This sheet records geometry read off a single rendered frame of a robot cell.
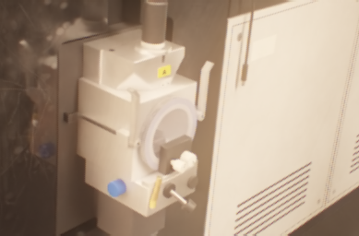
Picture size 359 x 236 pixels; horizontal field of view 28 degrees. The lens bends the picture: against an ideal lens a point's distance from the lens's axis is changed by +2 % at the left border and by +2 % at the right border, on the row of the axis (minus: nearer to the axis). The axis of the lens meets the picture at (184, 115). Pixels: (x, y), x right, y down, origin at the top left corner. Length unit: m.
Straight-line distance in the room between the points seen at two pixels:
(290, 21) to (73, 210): 0.45
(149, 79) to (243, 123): 0.34
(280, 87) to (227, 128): 0.14
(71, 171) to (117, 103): 0.12
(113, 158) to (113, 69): 0.10
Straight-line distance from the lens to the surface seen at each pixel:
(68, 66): 0.79
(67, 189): 0.86
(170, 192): 0.81
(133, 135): 0.75
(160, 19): 0.77
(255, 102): 1.10
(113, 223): 0.88
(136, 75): 0.76
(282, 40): 1.11
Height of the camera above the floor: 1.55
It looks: 25 degrees down
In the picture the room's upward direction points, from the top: 5 degrees clockwise
